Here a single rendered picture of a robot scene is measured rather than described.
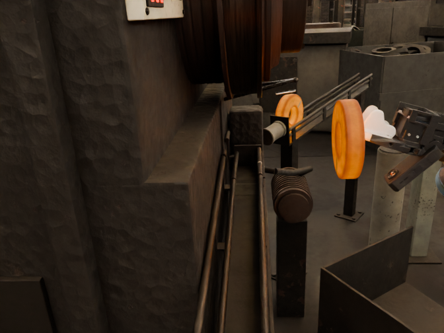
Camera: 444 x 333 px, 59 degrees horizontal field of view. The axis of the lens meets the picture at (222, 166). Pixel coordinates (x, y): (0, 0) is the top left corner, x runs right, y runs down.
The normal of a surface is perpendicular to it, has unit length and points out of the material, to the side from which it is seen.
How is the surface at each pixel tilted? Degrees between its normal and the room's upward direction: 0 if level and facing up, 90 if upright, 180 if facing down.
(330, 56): 90
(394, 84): 90
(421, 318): 5
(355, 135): 68
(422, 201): 90
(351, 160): 102
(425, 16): 90
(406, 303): 5
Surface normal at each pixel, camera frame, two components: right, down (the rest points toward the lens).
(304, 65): -0.31, 0.36
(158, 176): -0.05, -0.93
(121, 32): 0.31, 0.33
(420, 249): -0.07, 0.36
